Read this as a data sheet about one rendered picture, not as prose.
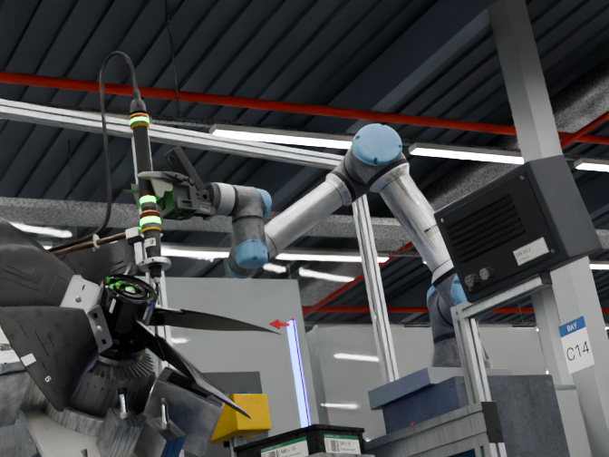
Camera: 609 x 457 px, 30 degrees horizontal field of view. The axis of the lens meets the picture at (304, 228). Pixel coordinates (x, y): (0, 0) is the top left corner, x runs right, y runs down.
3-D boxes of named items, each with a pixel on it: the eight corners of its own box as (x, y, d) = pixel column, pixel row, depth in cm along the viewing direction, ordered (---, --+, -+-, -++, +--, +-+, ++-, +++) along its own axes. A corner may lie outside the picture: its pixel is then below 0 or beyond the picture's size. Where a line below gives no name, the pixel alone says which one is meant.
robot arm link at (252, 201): (275, 217, 269) (271, 183, 272) (237, 212, 263) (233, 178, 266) (257, 228, 275) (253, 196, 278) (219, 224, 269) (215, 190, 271)
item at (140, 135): (139, 212, 251) (130, 127, 258) (145, 217, 254) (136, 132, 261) (152, 209, 250) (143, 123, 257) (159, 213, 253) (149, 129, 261)
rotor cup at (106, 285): (65, 324, 238) (83, 270, 234) (117, 316, 250) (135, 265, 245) (109, 362, 231) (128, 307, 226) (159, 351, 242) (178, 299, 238)
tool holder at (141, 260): (125, 268, 246) (120, 227, 250) (140, 277, 253) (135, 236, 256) (162, 259, 244) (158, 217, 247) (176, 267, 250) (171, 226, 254)
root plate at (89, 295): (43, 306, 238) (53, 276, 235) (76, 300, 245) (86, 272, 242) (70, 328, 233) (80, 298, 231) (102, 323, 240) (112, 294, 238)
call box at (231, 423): (204, 450, 283) (198, 408, 286) (237, 449, 289) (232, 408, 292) (238, 435, 271) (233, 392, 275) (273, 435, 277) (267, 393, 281)
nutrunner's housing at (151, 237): (144, 277, 246) (124, 90, 261) (151, 282, 249) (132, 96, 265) (160, 274, 245) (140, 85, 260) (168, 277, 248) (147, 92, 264)
